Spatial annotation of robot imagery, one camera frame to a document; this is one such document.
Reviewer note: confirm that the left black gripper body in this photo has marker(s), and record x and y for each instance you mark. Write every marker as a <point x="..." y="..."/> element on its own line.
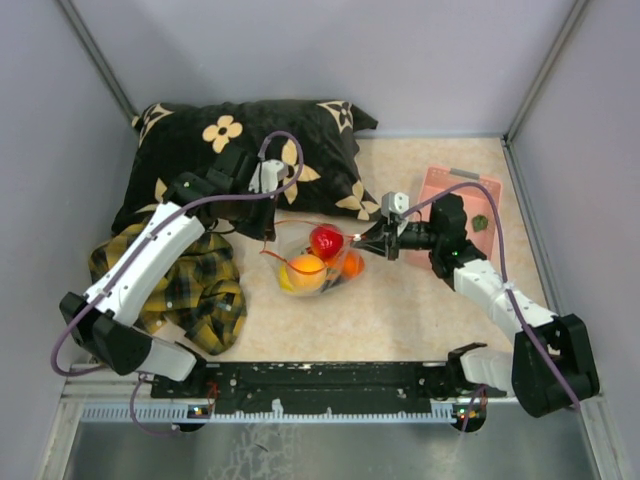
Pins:
<point x="250" y="217"/>

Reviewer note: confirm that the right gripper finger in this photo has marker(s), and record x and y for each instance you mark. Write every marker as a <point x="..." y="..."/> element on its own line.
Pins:
<point x="378" y="231"/>
<point x="379" y="248"/>

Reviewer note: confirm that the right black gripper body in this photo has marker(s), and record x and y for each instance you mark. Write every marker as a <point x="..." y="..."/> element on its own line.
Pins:
<point x="416" y="235"/>

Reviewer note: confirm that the orange tangerine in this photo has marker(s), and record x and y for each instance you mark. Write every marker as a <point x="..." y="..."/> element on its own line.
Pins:
<point x="353" y="265"/>

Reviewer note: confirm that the red apple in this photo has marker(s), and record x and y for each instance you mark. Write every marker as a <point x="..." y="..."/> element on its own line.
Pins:
<point x="326" y="241"/>

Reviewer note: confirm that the clear zip top bag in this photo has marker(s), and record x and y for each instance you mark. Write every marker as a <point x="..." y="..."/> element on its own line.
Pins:
<point x="292" y="239"/>

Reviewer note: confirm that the yellow-orange peach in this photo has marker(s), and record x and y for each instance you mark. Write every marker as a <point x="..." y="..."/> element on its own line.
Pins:
<point x="307" y="273"/>

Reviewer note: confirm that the yellow lemon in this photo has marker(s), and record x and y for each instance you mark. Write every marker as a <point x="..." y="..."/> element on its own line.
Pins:
<point x="283" y="279"/>

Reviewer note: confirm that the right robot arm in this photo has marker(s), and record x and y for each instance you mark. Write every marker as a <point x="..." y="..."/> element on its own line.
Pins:
<point x="551" y="365"/>

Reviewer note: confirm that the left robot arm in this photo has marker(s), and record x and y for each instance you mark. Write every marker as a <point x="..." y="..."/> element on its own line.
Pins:
<point x="102" y="320"/>

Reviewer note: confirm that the pink plastic basket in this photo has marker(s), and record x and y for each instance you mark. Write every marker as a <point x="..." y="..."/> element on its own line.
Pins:
<point x="439" y="178"/>

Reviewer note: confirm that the loose green leaf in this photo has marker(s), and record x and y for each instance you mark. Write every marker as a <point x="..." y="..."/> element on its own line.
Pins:
<point x="479" y="223"/>

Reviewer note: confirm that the black floral pillow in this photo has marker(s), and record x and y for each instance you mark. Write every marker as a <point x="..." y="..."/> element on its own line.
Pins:
<point x="320" y="157"/>

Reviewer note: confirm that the yellow plaid shirt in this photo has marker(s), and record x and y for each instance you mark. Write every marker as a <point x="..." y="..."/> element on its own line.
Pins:
<point x="201" y="294"/>

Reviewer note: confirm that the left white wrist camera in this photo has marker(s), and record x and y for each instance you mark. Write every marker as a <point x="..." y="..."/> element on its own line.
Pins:
<point x="267" y="176"/>

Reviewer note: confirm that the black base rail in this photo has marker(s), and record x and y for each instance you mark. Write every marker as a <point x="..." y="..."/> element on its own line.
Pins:
<point x="351" y="387"/>

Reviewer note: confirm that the white cable duct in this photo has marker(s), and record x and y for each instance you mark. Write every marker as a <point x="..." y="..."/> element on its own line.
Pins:
<point x="200" y="413"/>

